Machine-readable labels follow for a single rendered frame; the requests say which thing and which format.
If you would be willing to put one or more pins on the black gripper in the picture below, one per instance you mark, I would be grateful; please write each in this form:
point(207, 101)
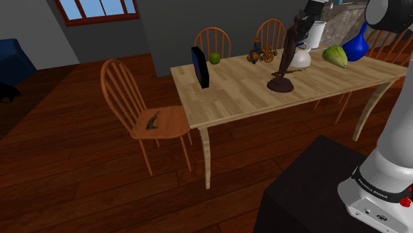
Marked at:
point(311, 20)

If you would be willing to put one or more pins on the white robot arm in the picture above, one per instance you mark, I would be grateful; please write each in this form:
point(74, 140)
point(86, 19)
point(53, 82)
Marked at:
point(392, 135)

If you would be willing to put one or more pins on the white cylindrical canister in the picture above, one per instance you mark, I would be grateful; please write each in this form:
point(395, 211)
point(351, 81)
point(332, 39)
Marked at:
point(317, 34)

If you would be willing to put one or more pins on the grey stone counter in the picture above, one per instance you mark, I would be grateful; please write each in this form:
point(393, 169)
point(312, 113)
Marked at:
point(343, 24)

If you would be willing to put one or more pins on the white teapot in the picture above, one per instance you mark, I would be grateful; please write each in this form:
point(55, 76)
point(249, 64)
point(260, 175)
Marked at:
point(300, 59)

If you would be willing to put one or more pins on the green ribbed squash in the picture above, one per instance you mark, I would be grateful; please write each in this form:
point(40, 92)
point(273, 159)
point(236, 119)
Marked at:
point(335, 56)

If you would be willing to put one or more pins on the orange wooden spindle chair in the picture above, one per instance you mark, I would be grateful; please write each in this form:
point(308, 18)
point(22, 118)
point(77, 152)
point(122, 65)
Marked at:
point(267, 27)
point(385, 45)
point(208, 35)
point(167, 124)

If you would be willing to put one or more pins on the blue vase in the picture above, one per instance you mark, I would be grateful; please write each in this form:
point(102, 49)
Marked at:
point(355, 48)

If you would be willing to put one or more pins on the orange wheeled toy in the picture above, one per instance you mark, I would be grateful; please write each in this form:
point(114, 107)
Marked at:
point(258, 55)

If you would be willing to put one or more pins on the dark brown figure statue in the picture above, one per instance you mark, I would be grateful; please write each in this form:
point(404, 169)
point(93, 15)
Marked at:
point(280, 85)

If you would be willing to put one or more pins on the light wooden table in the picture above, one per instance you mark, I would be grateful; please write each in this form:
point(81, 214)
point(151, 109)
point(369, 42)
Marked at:
point(238, 93)

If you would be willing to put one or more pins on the green apple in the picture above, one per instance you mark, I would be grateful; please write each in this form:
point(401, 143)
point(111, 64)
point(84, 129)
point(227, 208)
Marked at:
point(215, 58)

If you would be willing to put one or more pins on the black box with colourful face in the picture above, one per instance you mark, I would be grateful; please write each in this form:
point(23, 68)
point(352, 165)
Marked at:
point(200, 69)

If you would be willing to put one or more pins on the black robot stand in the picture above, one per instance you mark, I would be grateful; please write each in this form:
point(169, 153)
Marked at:
point(309, 190)

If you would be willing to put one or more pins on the olive green curved tool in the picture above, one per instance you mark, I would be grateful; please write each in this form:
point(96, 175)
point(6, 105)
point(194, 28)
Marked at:
point(151, 123)

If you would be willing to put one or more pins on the red framed window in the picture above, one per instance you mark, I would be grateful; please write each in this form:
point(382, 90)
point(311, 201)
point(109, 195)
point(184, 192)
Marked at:
point(96, 8)

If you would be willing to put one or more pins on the blue sofa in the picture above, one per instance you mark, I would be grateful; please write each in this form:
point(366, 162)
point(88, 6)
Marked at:
point(13, 61)

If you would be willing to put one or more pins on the black object on floor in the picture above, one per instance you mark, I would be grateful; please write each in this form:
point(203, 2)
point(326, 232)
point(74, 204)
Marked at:
point(8, 93)

